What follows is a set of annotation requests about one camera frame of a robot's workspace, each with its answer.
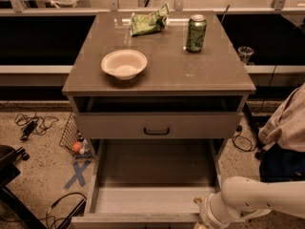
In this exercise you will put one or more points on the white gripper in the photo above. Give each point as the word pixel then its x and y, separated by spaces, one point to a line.
pixel 206 211

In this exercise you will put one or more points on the grey drawer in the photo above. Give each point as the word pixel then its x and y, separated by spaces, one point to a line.
pixel 149 184
pixel 151 117

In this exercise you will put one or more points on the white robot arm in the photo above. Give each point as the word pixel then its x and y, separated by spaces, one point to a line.
pixel 242 198

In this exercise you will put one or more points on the grey drawer cabinet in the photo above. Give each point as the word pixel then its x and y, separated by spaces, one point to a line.
pixel 170 71

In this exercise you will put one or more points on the black table leg right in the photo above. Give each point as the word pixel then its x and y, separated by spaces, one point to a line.
pixel 260 151

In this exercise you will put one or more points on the blue tape cross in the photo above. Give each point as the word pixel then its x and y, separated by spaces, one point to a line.
pixel 78 176

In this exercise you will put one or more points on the orange ball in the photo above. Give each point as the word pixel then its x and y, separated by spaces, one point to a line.
pixel 76 146

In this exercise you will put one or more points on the white paper bowl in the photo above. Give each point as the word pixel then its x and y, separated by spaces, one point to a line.
pixel 124 64

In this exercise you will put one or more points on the clear plastic cup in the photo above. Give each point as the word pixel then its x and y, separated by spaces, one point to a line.
pixel 245 54

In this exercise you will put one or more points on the black office chair left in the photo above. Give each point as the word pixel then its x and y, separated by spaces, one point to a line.
pixel 8 172

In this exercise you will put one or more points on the green soda can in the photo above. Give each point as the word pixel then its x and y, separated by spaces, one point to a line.
pixel 196 33

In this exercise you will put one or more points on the green chip bag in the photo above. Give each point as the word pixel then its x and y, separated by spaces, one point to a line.
pixel 156 21

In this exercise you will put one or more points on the wire basket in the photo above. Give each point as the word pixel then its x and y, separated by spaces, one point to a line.
pixel 70 135

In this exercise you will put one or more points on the black power adapter with cable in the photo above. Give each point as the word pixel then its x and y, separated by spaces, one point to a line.
pixel 34 124

